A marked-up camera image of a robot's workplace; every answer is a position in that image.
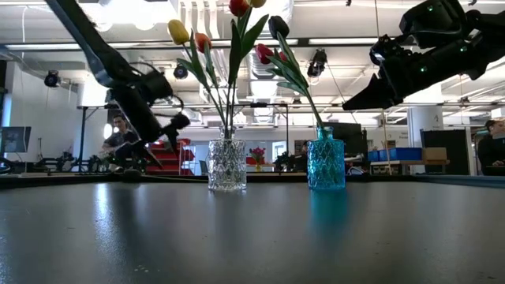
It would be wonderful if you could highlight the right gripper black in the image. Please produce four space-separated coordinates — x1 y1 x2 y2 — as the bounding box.
342 35 481 112

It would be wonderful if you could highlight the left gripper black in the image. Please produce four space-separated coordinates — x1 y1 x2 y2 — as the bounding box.
110 84 165 170

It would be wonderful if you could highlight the black artificial tulip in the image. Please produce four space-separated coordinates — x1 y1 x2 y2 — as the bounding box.
267 15 325 129

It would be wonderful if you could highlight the red artificial tulip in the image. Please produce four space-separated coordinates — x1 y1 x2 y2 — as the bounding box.
225 0 271 139
255 43 316 119

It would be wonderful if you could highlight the yellow artificial tulip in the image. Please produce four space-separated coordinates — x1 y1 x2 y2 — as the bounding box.
167 19 226 129

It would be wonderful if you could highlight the clear textured glass vase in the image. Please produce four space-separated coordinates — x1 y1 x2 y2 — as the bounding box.
208 125 248 192

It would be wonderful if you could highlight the blue textured glass vase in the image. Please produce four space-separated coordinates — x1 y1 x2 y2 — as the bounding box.
306 125 346 192

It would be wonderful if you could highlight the red shelf cart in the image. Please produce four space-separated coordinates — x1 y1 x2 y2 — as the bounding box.
146 137 195 177

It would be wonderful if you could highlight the person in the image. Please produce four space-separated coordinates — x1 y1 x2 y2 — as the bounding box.
476 118 505 177
100 113 140 159

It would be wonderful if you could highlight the large black monitor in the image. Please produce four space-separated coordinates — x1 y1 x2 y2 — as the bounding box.
316 121 368 159

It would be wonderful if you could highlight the white building column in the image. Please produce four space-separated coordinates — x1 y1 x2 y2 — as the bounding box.
407 82 444 149

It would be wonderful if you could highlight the small blue storage bin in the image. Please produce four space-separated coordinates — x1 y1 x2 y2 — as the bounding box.
368 148 391 163

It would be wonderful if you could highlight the large blue storage bin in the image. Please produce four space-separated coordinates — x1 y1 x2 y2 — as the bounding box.
389 147 424 162

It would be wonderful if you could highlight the wooden background table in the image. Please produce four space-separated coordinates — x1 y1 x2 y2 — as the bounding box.
369 159 451 175

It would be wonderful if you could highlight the brown cardboard box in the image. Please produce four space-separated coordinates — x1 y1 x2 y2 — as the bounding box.
421 147 448 162

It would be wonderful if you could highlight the black cabinet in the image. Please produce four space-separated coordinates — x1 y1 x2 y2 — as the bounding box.
419 129 471 175

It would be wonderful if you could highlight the pink flower bouquet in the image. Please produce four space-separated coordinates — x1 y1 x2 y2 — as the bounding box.
249 146 267 173

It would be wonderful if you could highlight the dark computer monitor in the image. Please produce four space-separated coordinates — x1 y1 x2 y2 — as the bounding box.
0 125 32 154

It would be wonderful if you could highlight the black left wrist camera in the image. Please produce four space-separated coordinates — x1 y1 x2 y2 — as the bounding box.
163 112 191 155

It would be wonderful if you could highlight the black metal rig frame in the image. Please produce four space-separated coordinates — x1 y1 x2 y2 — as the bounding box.
77 103 141 171
226 102 290 154

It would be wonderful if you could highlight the black overhead frame beam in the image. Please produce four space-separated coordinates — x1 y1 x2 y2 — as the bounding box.
0 35 395 51

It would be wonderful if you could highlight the silver ribbed ventilation duct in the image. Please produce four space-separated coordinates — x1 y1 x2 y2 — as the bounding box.
239 0 295 124

